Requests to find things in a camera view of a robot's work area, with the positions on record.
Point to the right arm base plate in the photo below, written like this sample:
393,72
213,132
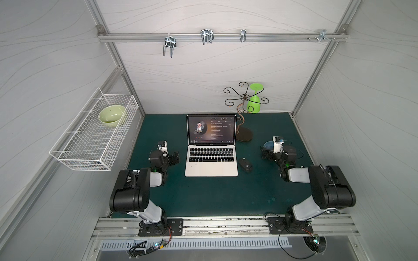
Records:
280,225

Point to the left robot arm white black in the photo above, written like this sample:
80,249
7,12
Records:
131,192

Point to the dark metal cup stand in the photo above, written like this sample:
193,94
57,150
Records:
243,134

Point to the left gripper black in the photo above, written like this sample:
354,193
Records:
173,157

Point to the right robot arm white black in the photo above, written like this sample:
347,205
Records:
330,190

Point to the blue bowl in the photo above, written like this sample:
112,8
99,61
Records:
269,145

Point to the green plastic goblet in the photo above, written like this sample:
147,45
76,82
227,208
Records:
254,103

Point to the silver laptop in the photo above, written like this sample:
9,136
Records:
211,146

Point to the metal double hook left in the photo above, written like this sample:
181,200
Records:
170,44

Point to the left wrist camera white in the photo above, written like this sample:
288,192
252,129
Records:
162,146

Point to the green table mat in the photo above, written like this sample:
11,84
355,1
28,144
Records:
254,193

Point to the metal hook right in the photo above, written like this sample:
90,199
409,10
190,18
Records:
322,37

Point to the green bowl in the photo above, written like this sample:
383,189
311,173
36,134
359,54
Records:
113,116

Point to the metal double hook middle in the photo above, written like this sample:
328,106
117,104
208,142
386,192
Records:
207,36

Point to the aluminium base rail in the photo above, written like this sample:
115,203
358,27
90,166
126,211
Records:
224,227

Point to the white vent grille strip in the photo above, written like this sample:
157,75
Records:
199,244

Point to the metal double hook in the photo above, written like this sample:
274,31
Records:
207,36
170,44

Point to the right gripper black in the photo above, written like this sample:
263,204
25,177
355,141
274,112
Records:
268,153

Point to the small metal hook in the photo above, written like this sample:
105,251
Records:
243,35

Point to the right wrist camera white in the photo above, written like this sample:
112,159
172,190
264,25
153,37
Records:
278,142

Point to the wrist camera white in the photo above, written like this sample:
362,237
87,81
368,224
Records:
278,142
162,146

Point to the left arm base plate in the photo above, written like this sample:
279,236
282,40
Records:
165,228

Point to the black wireless mouse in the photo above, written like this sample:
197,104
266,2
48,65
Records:
245,164

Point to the white wire basket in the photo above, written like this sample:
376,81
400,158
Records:
88,145

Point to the aluminium top rail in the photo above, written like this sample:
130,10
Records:
218,37

